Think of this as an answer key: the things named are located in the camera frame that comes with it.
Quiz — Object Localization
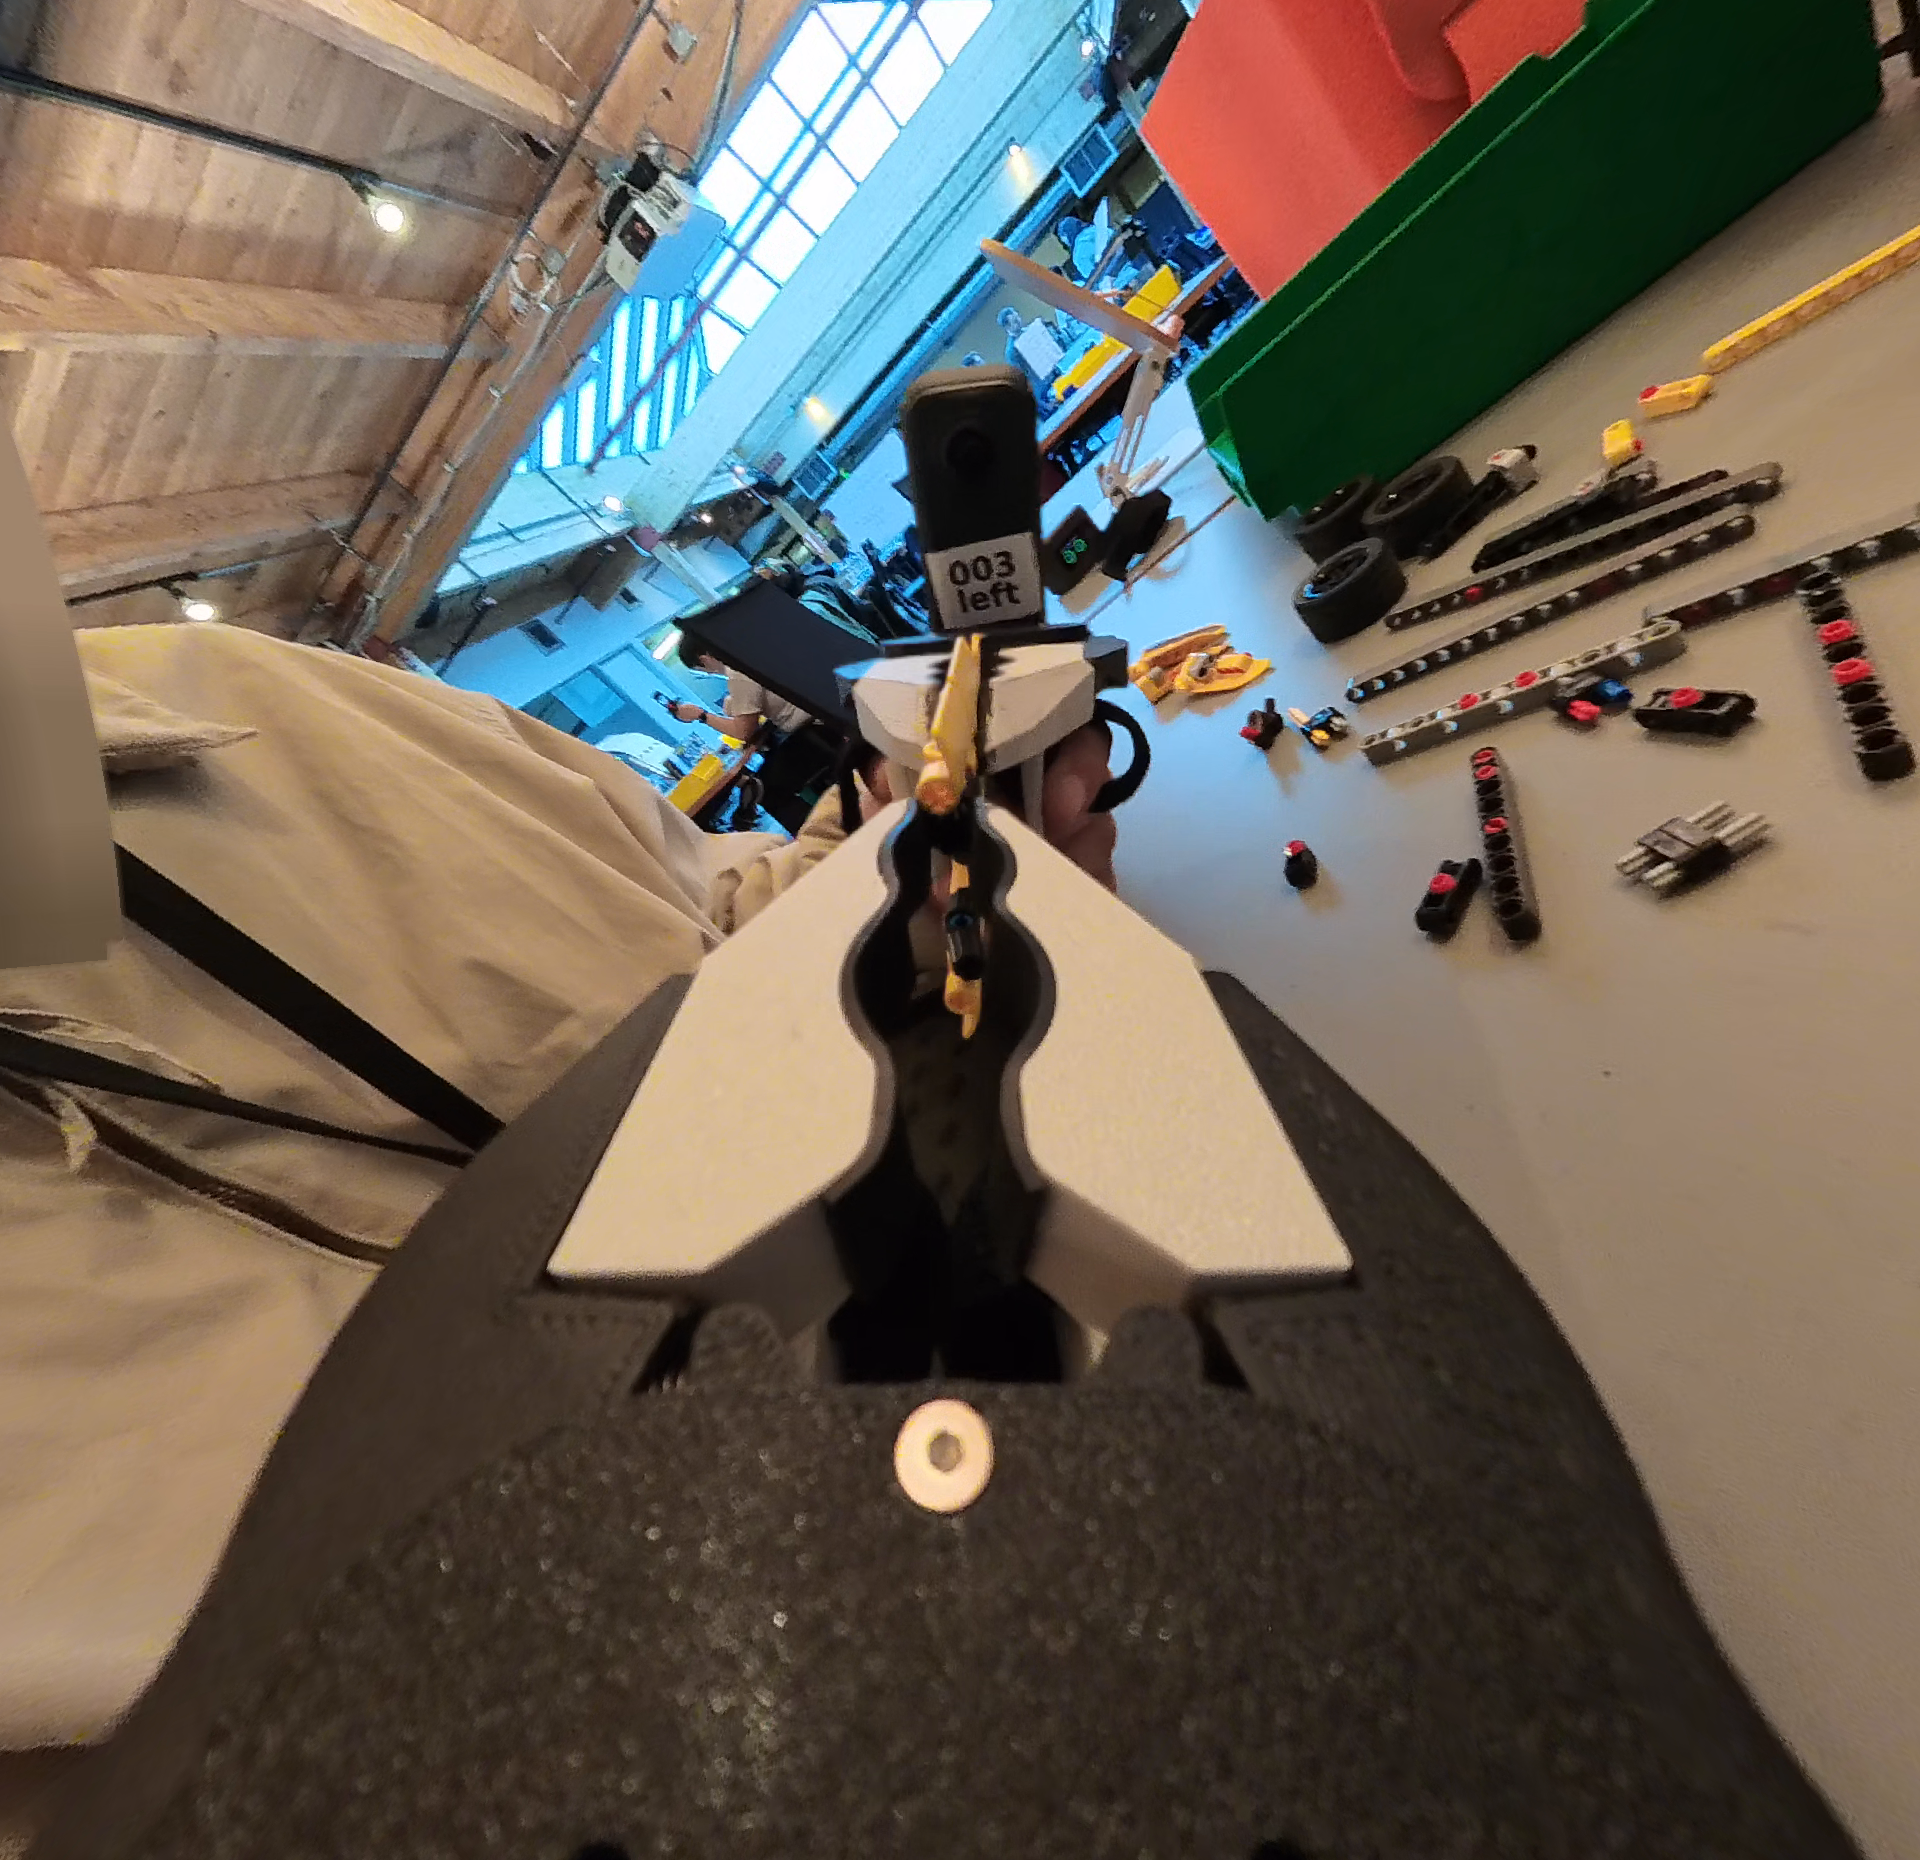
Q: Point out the long yellow toy beam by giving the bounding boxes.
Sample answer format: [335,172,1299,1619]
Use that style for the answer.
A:
[1702,228,1920,374]

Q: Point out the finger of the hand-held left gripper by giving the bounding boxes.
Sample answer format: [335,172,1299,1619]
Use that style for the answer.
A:
[837,651,952,806]
[973,648,1095,806]

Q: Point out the black toy wheel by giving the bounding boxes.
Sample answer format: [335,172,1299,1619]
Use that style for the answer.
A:
[1295,535,1412,648]
[1295,475,1381,559]
[1364,455,1474,547]

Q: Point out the short grey beam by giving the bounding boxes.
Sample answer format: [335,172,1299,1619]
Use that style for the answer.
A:
[1647,517,1920,624]

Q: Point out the yellow curved panel pieces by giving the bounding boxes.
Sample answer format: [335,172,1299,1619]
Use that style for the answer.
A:
[1128,624,1274,704]

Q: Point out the wooden desk lamp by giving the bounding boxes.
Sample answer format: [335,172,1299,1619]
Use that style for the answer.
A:
[978,235,1190,580]

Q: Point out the person's left forearm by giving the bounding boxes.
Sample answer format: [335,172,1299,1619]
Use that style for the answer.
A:
[718,788,874,933]

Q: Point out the person's beige jacket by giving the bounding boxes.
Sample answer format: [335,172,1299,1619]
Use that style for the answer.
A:
[0,624,815,1758]

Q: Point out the thin orange rod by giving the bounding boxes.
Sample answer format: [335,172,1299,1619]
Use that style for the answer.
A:
[1125,497,1242,592]

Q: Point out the red plastic tote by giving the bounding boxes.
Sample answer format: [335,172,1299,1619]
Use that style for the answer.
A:
[1141,0,1712,301]

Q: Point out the black beam two red pins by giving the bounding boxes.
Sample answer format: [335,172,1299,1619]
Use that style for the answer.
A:
[1797,568,1920,785]

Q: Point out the ceiling mounted device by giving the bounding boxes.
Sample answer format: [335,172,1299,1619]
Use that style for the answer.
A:
[594,149,703,293]

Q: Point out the green storage bin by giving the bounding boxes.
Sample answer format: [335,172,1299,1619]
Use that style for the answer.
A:
[1185,0,1883,519]

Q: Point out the light grey long toy beam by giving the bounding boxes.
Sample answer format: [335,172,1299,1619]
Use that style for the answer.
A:
[1358,624,1688,765]

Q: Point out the black beam three red pins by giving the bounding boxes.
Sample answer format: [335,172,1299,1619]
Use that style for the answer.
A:
[1467,744,1544,944]

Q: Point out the black shoulder strap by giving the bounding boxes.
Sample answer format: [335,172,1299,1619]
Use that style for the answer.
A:
[112,840,507,1156]

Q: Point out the grey desk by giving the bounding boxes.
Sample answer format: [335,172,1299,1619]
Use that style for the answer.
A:
[1111,107,1920,1860]

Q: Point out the person's left hand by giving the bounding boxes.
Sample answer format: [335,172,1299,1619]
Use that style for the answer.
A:
[1040,731,1122,893]

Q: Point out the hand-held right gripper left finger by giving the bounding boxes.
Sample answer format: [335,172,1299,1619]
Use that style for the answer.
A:
[545,799,921,1382]

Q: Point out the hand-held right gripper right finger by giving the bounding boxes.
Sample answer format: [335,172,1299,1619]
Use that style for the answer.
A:
[978,802,1355,1381]

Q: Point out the dark grey long toy beam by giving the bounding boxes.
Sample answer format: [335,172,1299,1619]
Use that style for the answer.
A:
[1347,618,1660,704]

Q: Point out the black double toy beam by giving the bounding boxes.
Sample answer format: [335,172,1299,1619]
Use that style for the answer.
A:
[1471,461,1785,573]

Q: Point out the grey black axle connector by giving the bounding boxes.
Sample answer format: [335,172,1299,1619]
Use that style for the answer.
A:
[1616,799,1773,898]

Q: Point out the yellow beam assembly with pins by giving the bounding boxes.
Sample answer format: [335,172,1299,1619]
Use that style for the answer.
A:
[921,633,994,1044]

